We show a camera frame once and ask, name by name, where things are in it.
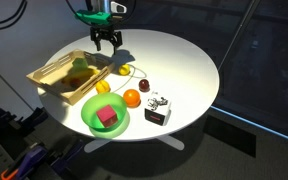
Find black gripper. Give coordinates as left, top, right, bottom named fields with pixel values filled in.
left=89, top=26, right=124, bottom=56

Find yellow toy lemon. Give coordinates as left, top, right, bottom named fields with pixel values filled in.
left=118, top=63, right=132, bottom=76

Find light green cube block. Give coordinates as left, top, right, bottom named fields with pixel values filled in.
left=71, top=57, right=89, bottom=72

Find yellow toy banana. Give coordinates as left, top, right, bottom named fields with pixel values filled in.
left=62, top=68, right=97, bottom=85

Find yellow-orange round toy fruit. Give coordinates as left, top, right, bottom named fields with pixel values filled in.
left=95, top=79, right=112, bottom=95

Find red toy strawberry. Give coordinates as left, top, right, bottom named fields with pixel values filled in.
left=70, top=78, right=82, bottom=88

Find dark red toy plum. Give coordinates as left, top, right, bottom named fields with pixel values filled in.
left=138, top=78, right=151, bottom=93

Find orange toy fruit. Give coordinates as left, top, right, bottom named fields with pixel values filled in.
left=122, top=88, right=142, bottom=108

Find light wooden tray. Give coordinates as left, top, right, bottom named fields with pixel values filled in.
left=26, top=48, right=117, bottom=106

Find green translucent plastic bowl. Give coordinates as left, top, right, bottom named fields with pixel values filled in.
left=80, top=92, right=129, bottom=132

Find pink cube block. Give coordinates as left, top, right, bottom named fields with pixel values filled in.
left=96, top=104, right=119, bottom=129

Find black white patterned soft cube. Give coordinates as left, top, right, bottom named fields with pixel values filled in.
left=144, top=90, right=172, bottom=127

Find dark blue clamp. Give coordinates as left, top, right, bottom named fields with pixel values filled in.
left=50, top=139, right=86, bottom=175

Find white table base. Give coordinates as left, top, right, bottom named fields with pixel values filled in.
left=83, top=134, right=186, bottom=154

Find purple clamp with orange tip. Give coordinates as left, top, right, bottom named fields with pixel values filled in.
left=0, top=144, right=48, bottom=180

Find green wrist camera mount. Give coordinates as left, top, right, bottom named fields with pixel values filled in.
left=74, top=9, right=114, bottom=26

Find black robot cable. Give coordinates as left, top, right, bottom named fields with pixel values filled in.
left=65, top=0, right=95, bottom=27

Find black wall cables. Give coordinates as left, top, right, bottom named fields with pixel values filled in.
left=0, top=0, right=29, bottom=32

